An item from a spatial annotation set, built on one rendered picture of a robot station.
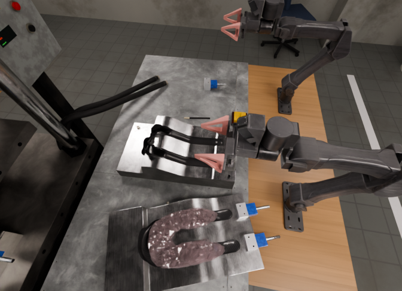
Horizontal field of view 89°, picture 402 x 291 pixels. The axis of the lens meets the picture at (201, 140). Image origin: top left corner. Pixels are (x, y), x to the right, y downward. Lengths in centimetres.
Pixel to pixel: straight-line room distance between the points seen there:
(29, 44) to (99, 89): 163
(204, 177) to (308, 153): 43
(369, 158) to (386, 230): 159
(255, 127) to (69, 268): 81
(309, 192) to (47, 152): 117
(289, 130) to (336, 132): 197
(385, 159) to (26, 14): 126
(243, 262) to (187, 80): 100
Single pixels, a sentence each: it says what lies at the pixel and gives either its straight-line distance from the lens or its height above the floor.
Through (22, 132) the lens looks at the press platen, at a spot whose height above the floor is 103.
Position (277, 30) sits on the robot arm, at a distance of 97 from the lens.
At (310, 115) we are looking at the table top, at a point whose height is 80.
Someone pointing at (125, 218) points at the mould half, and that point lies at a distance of 80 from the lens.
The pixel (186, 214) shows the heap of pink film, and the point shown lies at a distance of 74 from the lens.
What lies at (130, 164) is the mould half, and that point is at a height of 86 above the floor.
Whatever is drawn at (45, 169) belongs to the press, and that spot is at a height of 79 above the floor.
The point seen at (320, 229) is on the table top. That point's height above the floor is 80.
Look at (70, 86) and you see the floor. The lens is 290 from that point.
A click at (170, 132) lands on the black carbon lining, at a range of 91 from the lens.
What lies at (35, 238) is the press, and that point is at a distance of 108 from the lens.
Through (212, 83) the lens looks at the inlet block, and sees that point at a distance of 123.
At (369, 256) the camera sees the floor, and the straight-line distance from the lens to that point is 204.
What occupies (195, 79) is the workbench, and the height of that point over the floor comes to 80.
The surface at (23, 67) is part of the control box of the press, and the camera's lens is 109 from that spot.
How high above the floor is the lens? 165
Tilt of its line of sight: 57 degrees down
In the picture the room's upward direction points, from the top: straight up
